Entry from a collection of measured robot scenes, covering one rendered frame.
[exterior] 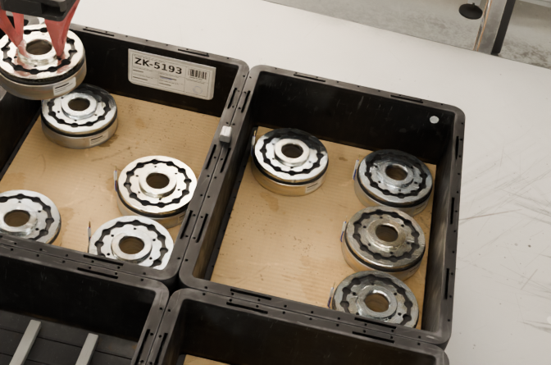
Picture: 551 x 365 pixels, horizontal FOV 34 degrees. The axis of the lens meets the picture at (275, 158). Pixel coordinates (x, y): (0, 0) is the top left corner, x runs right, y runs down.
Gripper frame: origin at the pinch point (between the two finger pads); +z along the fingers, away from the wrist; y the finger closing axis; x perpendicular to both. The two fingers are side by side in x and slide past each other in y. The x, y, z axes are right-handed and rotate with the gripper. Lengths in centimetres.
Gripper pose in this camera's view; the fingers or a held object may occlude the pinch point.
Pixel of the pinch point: (39, 43)
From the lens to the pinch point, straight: 110.1
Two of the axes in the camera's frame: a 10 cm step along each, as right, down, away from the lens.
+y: 9.7, 2.0, -1.0
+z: -0.8, 7.0, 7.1
